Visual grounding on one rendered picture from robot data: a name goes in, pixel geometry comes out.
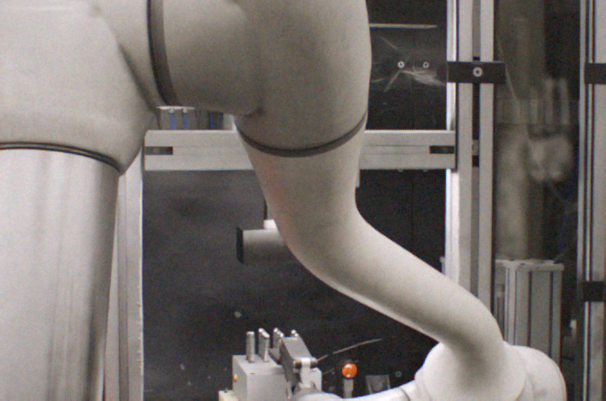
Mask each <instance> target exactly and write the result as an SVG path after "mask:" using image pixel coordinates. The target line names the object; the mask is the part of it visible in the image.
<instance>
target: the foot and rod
mask: <svg viewBox="0 0 606 401"><path fill-rule="evenodd" d="M236 259H237V260H240V261H241V262H242V263H243V265H276V264H301V262H300V261H299V260H298V258H296V257H295V256H294V255H293V253H292V252H291V251H290V249H289V247H288V245H287V244H286V242H285V241H284V240H283V238H281V236H280V233H279V231H278V229H277V227H276V225H275V222H274V221H273V218H272V215H271V211H270V208H268V206H267V203H266V200H265V198H264V219H263V226H236Z"/></svg>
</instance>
